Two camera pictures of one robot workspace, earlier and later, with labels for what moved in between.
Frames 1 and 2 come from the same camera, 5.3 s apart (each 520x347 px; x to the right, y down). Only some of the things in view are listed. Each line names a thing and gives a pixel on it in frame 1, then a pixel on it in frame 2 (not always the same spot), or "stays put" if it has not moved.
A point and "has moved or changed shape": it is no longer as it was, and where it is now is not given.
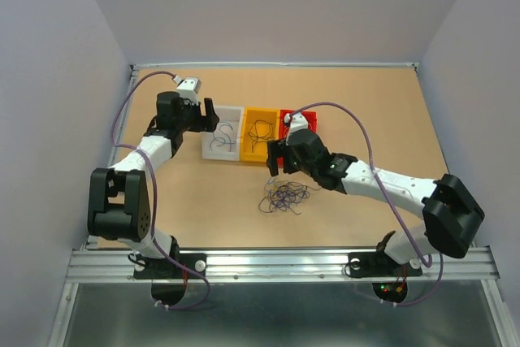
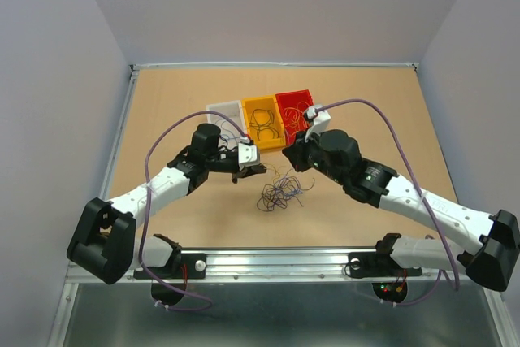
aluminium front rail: [269, 266] stays put
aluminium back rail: [134, 67] stays put
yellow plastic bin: [257, 127] has moved or changed shape
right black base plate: [378, 264] stays put
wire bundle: [283, 195] has moved or changed shape
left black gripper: [207, 123] → [248, 171]
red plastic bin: [310, 117] → [292, 106]
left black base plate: [166, 268] stays put
